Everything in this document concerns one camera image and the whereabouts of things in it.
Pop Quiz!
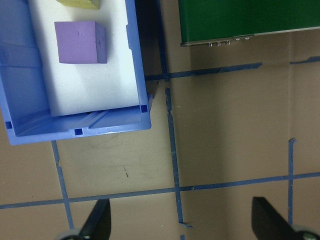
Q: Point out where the blue plastic storage bin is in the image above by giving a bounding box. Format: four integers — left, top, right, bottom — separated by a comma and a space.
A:
0, 0, 153, 147

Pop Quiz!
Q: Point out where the white foam pad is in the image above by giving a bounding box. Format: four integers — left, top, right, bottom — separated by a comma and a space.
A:
27, 0, 141, 118

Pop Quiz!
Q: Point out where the yellow foam block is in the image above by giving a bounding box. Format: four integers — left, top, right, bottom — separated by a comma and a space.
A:
56, 0, 101, 10

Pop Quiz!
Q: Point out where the green belt conveyor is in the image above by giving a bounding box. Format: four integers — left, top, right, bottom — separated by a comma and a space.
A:
177, 0, 320, 48

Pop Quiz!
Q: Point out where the purple foam block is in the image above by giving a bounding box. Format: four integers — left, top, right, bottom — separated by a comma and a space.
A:
54, 20, 108, 64

